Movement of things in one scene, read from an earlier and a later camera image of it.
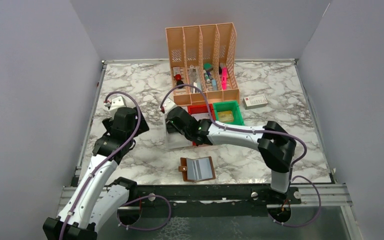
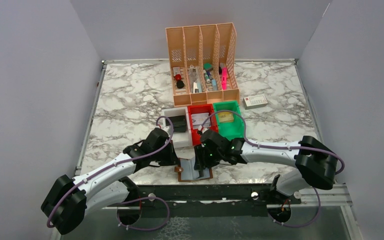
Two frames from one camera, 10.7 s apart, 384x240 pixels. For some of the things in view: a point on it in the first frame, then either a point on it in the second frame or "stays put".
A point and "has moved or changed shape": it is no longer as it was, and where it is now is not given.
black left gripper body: x=125 y=117 to x=180 y=122
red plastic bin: x=202 y=109 stays put
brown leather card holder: x=198 y=169 has moved or changed shape
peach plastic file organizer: x=204 y=56 stays put
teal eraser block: x=207 y=66 stays put
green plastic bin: x=228 y=112 stays put
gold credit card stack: x=225 y=116 stays put
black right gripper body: x=177 y=117 to x=204 y=162
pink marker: x=224 y=75 stays put
